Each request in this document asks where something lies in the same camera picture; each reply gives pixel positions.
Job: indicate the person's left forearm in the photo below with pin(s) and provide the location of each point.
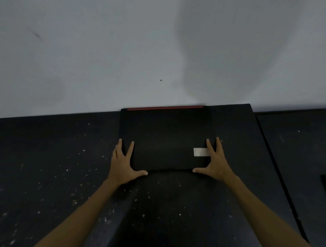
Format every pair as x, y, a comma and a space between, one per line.
84, 211

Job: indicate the person's left thumb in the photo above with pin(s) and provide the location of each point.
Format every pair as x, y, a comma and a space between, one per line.
141, 173

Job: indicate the person's left hand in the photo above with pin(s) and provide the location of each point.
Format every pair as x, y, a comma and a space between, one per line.
123, 169

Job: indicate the person's right forearm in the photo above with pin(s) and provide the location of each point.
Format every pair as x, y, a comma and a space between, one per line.
262, 211

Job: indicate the black desk mat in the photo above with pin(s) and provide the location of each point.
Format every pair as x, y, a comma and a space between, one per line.
242, 142

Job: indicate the black laptop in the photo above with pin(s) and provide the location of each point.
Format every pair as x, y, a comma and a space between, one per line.
165, 137

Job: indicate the person's right thumb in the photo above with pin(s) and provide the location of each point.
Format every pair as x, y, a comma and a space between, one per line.
198, 170

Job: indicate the person's right middle finger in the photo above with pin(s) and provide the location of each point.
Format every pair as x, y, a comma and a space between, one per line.
219, 147

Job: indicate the person's right hand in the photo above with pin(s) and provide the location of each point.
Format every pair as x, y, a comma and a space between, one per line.
217, 168

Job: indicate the person's left middle finger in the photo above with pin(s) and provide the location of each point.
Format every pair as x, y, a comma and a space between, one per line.
120, 147

